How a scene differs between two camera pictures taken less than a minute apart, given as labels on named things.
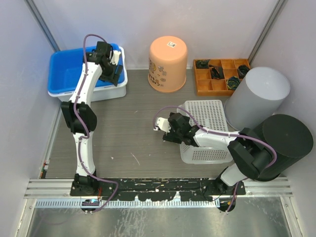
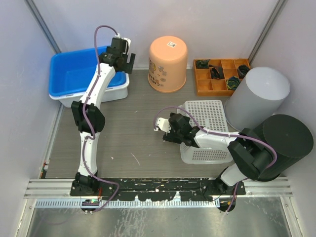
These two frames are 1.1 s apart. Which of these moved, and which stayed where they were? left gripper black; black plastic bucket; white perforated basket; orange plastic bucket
Moved: left gripper black
Stayed: orange plastic bucket; white perforated basket; black plastic bucket
